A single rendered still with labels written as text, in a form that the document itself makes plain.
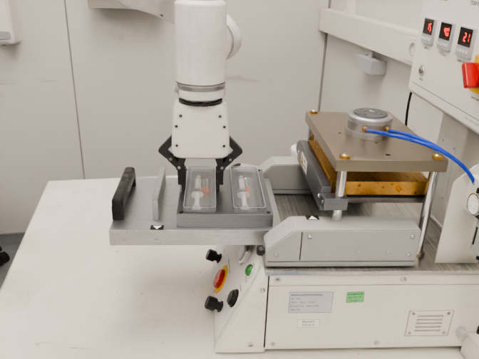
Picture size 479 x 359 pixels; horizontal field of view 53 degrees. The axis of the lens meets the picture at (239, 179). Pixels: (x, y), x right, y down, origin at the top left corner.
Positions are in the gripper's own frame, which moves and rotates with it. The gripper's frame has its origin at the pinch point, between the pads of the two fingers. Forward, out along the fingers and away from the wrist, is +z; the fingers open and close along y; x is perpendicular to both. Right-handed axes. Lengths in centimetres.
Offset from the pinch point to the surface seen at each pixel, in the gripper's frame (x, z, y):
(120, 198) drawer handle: -7.0, 0.6, -13.6
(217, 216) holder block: -10.1, 2.4, 3.1
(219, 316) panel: -10.1, 23.7, 3.6
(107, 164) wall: 143, 57, -50
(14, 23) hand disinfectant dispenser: 133, -11, -80
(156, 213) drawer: -7.6, 3.1, -7.5
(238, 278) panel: -8.6, 16.2, 7.1
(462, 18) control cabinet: -1, -30, 43
